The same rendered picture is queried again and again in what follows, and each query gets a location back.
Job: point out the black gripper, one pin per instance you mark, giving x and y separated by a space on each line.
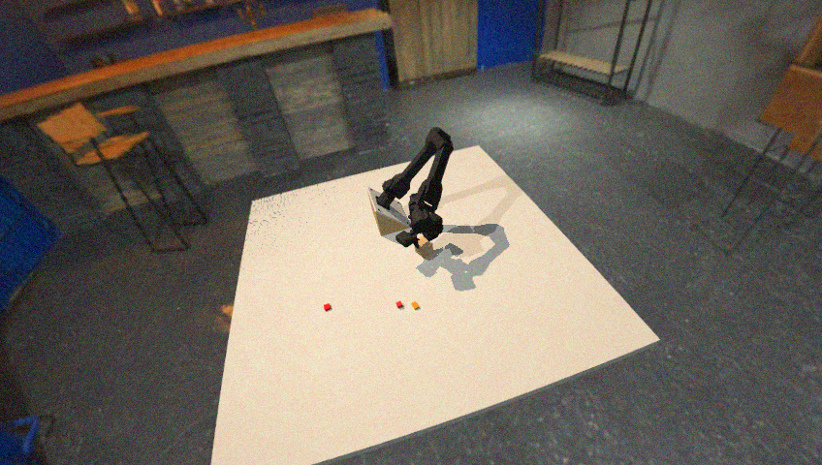
408 238

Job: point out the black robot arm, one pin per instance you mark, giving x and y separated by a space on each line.
430 191

